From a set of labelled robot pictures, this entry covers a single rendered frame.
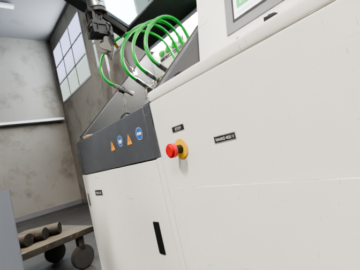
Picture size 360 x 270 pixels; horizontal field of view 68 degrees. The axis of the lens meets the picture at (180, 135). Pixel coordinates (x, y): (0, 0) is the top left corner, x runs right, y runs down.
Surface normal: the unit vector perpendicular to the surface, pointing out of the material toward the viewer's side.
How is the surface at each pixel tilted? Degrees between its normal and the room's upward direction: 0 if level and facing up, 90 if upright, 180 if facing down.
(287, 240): 90
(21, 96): 90
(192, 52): 90
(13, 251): 90
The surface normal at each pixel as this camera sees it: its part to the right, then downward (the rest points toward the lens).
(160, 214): -0.76, 0.14
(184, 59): 0.60, -0.19
